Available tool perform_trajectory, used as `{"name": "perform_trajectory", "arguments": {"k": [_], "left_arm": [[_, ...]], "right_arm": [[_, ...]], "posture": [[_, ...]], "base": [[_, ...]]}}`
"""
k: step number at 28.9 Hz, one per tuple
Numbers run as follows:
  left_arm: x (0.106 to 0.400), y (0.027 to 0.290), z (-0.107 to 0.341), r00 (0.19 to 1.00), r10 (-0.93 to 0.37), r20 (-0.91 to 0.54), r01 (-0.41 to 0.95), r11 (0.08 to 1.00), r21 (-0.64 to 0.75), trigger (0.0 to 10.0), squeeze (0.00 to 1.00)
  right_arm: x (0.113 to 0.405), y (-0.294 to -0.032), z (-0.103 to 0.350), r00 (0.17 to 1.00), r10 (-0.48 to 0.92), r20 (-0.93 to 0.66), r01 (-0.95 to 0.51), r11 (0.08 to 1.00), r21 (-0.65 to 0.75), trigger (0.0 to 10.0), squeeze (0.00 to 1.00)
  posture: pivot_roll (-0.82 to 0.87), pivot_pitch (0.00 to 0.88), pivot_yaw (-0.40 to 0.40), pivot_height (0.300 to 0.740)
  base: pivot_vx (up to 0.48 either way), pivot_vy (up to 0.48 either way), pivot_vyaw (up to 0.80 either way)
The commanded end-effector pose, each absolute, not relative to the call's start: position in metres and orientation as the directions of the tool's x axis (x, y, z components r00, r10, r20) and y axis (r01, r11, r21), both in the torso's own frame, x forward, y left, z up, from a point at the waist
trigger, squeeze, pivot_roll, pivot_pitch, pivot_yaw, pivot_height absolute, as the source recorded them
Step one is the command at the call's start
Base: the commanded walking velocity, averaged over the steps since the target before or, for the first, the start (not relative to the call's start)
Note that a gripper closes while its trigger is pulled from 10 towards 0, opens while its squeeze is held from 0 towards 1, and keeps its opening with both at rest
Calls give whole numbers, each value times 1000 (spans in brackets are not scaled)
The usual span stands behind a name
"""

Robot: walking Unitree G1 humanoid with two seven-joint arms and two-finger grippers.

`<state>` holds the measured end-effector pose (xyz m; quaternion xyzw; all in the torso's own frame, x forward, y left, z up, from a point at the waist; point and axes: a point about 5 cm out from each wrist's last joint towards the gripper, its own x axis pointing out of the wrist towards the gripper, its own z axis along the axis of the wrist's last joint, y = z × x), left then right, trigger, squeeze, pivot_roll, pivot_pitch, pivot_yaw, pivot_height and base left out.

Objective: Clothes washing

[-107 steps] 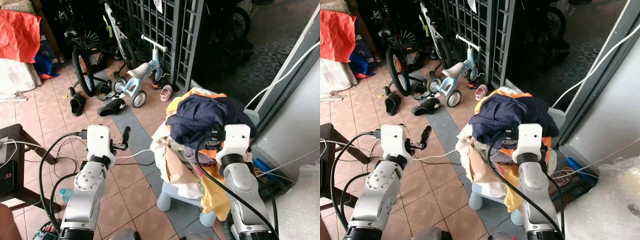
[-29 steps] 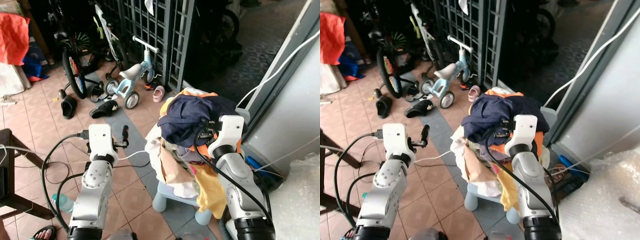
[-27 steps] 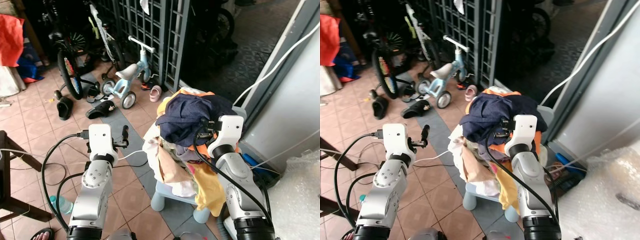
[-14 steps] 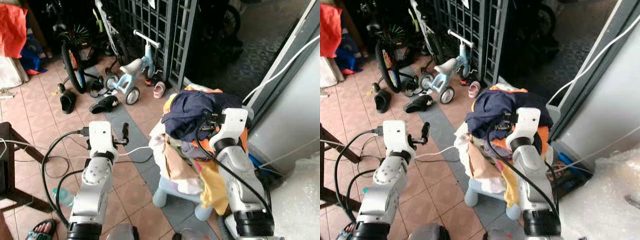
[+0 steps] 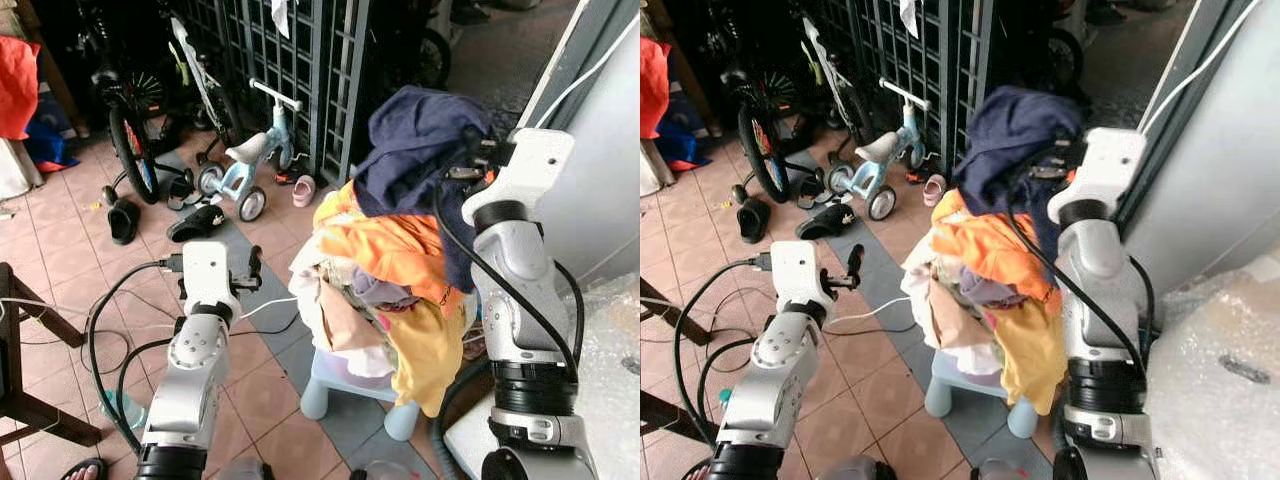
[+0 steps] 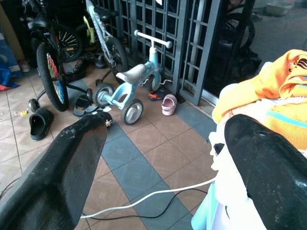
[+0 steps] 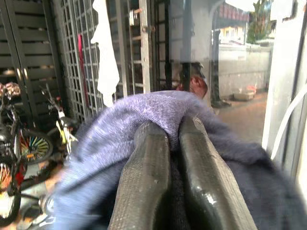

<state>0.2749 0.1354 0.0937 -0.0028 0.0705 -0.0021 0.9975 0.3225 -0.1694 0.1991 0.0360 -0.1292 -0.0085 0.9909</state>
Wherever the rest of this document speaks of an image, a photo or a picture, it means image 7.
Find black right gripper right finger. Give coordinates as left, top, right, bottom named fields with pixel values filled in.
left=177, top=116, right=259, bottom=230

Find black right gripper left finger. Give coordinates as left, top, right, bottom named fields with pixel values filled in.
left=107, top=120, right=172, bottom=230

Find purple-blue knit garment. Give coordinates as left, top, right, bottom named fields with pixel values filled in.
left=52, top=90, right=307, bottom=230

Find black bicycle with yellow parts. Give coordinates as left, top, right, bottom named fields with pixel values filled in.
left=39, top=83, right=80, bottom=156

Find person with dark hair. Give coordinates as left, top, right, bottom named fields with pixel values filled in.
left=176, top=62, right=209, bottom=99

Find grey metal grille gate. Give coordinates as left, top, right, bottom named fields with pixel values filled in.
left=53, top=0, right=154, bottom=123

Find black children's bicycle colourful spokes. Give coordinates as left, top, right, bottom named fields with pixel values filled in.
left=0, top=82, right=54, bottom=227

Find white hanging cloth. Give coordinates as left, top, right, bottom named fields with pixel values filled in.
left=90, top=0, right=120, bottom=107

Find black metal grille door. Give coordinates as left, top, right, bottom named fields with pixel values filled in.
left=151, top=0, right=173, bottom=91

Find black slatted folding door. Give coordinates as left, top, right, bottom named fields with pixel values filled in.
left=0, top=0, right=69, bottom=131

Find green tree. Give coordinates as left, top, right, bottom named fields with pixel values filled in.
left=246, top=0, right=276, bottom=45

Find white hose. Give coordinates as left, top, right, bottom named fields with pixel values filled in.
left=270, top=90, right=307, bottom=161

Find white boundary wall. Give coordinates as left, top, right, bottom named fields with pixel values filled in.
left=217, top=43, right=274, bottom=99

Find red hanging strap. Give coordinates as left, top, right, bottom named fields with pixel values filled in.
left=77, top=33, right=90, bottom=113

